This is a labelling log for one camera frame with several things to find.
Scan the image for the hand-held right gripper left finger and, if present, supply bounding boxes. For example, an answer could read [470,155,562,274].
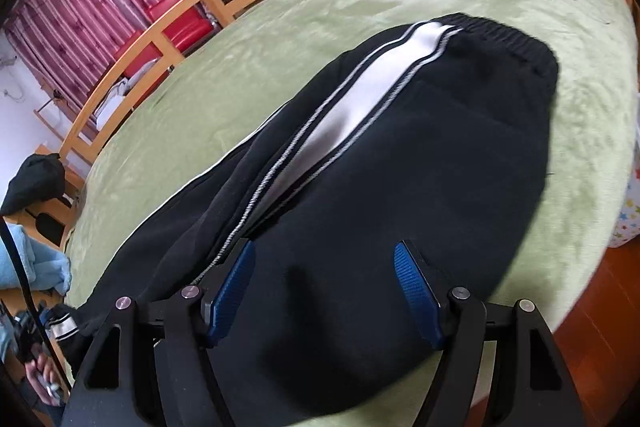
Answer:
[62,239,258,427]

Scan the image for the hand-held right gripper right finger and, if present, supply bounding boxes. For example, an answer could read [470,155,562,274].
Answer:
[392,239,586,427]

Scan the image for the black white-striped track pants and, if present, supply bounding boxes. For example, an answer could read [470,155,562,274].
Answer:
[47,12,558,427]

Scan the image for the person's left hand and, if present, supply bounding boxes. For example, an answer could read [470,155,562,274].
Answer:
[22,349,68,408]

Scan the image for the light blue cloth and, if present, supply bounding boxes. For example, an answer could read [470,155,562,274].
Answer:
[0,224,72,295]

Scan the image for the wooden chair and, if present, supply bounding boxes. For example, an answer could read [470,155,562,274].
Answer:
[5,146,87,253]

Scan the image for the black cloth bag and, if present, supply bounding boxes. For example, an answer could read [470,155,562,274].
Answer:
[0,153,67,217]

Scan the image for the star-print white bag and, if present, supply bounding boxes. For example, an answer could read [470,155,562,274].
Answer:
[606,171,640,249]

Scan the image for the green fleece blanket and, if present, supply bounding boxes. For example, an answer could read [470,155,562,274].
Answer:
[65,0,640,427]

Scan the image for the red chair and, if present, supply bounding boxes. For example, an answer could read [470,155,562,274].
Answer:
[117,0,213,82]

